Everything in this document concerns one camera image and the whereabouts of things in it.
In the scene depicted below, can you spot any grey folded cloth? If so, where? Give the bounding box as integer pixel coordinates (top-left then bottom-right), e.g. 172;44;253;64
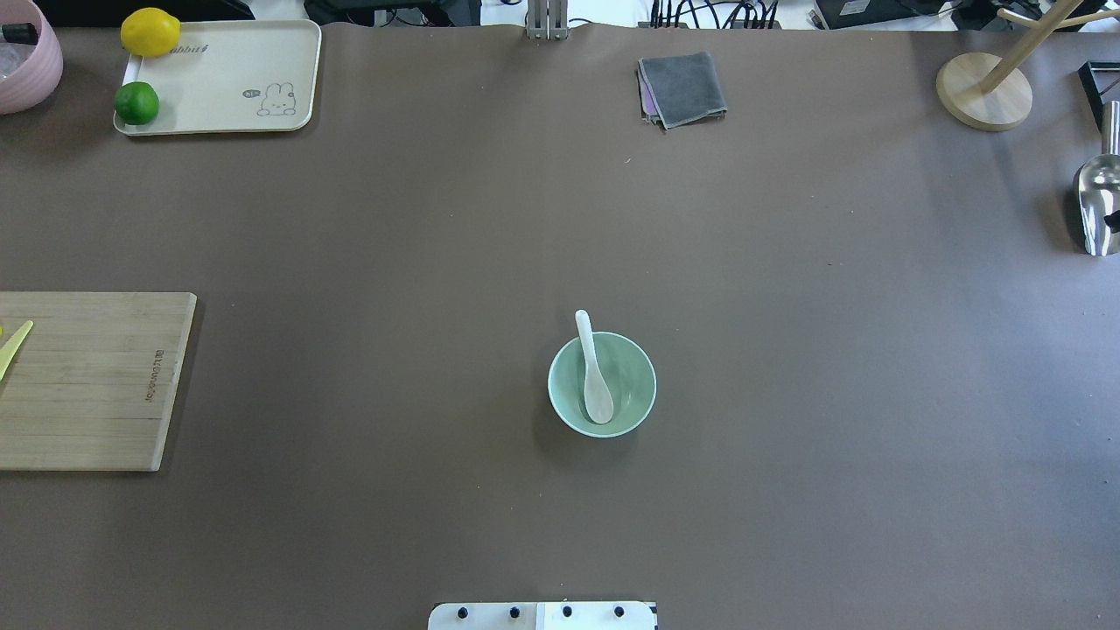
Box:
636;50;728;130

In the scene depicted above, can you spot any wooden mug tree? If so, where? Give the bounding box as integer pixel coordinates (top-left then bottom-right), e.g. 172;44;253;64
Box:
935;1;1119;132

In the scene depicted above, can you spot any white ceramic spoon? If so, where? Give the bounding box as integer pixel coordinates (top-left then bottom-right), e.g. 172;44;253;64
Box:
573;311;613;425

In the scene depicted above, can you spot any yellow plastic knife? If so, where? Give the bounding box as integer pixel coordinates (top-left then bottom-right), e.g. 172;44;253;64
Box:
0;319;32;382

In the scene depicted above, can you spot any cream serving tray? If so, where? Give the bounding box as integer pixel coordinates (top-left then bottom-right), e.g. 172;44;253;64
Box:
113;19;323;137

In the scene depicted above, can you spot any metal scoop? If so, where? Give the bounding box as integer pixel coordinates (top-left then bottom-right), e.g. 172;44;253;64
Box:
1075;101;1119;256

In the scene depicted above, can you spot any bamboo cutting board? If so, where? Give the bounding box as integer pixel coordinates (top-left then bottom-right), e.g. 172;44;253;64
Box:
1;291;197;473

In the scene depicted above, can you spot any light green bowl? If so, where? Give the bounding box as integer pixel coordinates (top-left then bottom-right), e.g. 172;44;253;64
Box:
547;332;657;438

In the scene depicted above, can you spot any aluminium frame post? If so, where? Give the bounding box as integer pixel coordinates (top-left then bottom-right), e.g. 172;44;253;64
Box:
525;0;571;41

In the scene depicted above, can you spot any pink bowl with ice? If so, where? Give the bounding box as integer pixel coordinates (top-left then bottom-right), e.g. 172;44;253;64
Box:
1;1;63;115

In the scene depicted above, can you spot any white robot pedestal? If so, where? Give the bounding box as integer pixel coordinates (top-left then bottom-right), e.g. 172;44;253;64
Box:
427;599;659;629

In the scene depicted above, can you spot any yellow lemon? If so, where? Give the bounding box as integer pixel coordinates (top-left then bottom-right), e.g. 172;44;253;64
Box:
119;7;183;57

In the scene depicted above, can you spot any green lime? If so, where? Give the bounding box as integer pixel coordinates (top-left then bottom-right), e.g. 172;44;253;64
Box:
115;82;160;126

